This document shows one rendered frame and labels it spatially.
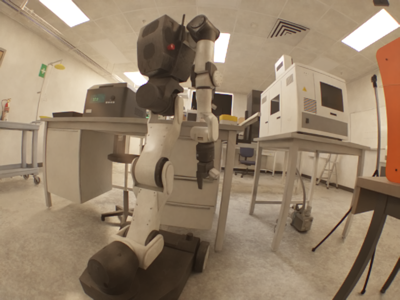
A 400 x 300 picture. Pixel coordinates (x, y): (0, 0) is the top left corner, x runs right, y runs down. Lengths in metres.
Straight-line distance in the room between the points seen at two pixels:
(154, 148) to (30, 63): 3.74
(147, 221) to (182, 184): 0.40
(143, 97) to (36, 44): 3.81
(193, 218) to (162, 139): 0.60
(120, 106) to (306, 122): 1.32
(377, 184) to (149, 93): 0.85
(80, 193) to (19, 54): 3.24
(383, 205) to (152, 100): 0.88
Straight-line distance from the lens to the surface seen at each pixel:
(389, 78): 0.65
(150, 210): 0.77
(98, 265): 0.63
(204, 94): 0.73
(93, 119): 1.28
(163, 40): 0.81
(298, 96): 1.24
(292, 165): 1.19
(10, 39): 4.05
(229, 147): 1.03
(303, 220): 1.74
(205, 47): 0.80
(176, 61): 0.83
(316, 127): 1.27
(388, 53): 0.68
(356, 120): 4.65
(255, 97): 3.32
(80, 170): 1.47
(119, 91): 1.30
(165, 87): 0.73
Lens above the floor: 0.76
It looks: 1 degrees down
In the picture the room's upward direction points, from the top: 5 degrees clockwise
